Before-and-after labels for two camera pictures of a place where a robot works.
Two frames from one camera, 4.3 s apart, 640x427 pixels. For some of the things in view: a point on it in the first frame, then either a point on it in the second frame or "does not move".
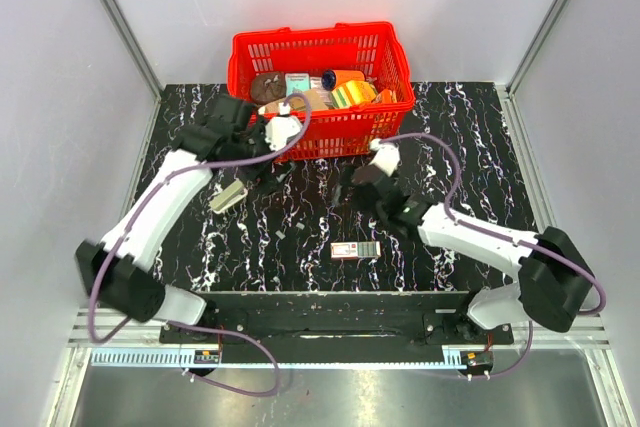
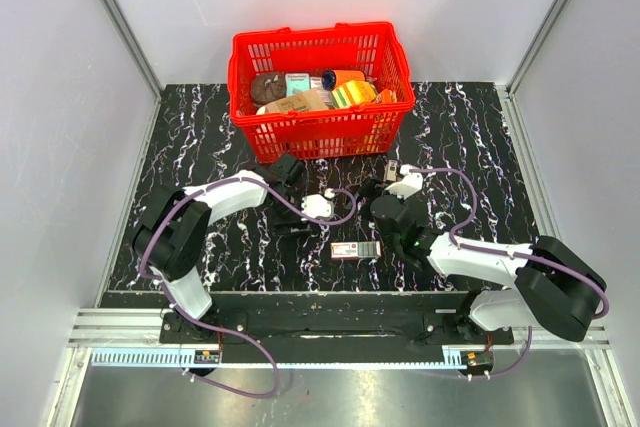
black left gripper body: x=253 y=146 -> x=286 y=219
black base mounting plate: x=331 y=328 does not move
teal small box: x=299 y=81 does not move
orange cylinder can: x=331 y=78 does not move
